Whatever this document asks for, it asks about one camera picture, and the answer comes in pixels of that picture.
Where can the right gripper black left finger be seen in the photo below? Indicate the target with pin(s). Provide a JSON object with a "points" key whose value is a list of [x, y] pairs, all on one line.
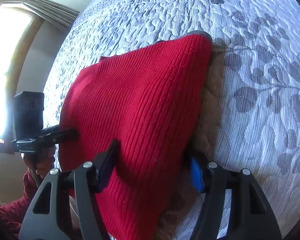
{"points": [[80, 187]]}

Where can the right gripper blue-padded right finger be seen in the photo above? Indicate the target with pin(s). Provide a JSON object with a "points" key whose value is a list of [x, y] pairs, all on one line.
{"points": [[251, 216]]}

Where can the red knit garment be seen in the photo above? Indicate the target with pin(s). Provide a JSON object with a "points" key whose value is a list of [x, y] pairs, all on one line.
{"points": [[149, 100]]}

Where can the red sleeved left forearm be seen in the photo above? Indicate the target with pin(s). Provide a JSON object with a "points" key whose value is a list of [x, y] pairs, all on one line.
{"points": [[17, 209]]}

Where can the person's left hand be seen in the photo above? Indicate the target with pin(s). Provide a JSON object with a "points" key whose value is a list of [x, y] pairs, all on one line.
{"points": [[38, 169]]}

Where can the white grey quilted bedspread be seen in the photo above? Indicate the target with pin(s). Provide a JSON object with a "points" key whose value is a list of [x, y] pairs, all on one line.
{"points": [[251, 100]]}

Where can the grey pleated curtain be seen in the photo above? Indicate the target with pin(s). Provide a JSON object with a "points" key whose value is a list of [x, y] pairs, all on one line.
{"points": [[61, 16]]}

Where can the wooden window frame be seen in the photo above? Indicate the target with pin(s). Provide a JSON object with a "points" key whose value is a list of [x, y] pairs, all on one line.
{"points": [[18, 28]]}

